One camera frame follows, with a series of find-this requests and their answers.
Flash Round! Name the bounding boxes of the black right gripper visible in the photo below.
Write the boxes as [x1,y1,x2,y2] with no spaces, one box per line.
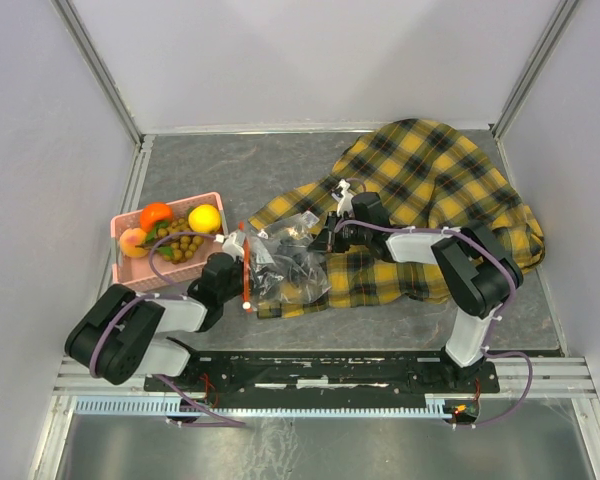
[307,211,370,253]

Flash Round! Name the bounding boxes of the clear zip top bag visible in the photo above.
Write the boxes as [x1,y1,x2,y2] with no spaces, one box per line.
[246,211,331,313]

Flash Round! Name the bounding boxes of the brown fake longan bunch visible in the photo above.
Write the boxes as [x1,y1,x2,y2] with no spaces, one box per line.
[145,217,205,264]

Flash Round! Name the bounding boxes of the orange fake tangerine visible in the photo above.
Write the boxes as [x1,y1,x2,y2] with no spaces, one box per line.
[139,202,174,233]

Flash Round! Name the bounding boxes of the orange-yellow fake peach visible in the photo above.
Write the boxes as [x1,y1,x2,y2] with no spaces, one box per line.
[118,227,149,259]

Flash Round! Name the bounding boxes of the dark fake grape bunch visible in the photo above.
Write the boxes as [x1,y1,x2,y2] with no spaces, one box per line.
[250,236,330,304]

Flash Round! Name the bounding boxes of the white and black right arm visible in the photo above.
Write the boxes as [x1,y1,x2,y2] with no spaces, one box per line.
[309,192,523,391]

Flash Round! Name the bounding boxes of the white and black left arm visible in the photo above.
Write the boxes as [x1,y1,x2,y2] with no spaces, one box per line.
[64,253,244,390]

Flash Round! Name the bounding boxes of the pink perforated plastic basket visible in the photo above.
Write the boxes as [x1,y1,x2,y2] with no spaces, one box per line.
[110,192,228,292]

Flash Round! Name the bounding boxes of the yellow plaid shirt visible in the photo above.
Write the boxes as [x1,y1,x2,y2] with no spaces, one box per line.
[249,119,546,319]

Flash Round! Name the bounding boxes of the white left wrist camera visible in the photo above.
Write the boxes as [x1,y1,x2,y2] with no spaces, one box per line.
[215,230,246,260]

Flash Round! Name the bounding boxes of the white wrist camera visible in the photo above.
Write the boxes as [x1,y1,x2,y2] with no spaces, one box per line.
[215,230,246,260]
[332,177,366,216]

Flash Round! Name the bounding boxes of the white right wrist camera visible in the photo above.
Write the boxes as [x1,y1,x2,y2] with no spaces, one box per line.
[332,177,366,216]

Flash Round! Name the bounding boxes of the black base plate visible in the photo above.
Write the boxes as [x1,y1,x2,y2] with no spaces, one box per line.
[144,351,500,407]

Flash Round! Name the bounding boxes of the aluminium frame rail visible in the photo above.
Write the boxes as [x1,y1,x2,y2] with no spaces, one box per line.
[27,0,156,480]

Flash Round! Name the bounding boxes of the light blue cable duct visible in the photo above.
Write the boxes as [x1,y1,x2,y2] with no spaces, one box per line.
[75,390,479,419]

